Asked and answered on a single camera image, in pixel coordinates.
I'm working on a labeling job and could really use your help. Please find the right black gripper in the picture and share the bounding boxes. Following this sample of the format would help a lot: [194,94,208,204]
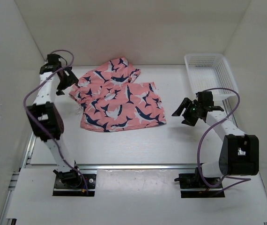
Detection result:
[172,97,202,127]

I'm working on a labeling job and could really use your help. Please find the pink shark print shorts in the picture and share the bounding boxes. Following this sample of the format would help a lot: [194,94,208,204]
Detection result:
[69,58,166,132]

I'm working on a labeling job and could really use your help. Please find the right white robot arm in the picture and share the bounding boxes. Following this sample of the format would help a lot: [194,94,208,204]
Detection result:
[172,88,259,189]

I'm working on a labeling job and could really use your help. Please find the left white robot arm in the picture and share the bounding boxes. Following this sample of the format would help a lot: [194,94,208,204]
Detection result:
[24,51,83,188]

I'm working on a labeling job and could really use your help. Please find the white perforated plastic basket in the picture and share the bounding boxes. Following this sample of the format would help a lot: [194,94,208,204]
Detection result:
[184,53,238,101]

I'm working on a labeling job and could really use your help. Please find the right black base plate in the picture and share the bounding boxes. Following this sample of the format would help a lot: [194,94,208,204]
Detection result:
[174,173,225,198]

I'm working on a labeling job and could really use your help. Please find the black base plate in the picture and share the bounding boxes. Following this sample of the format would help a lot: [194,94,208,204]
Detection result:
[52,171,96,197]
[174,173,225,198]

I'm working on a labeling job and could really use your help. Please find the aluminium front rail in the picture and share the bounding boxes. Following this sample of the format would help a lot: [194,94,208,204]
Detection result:
[79,164,197,170]

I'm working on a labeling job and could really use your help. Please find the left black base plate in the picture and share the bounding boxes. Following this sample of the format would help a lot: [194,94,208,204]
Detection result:
[52,171,96,197]

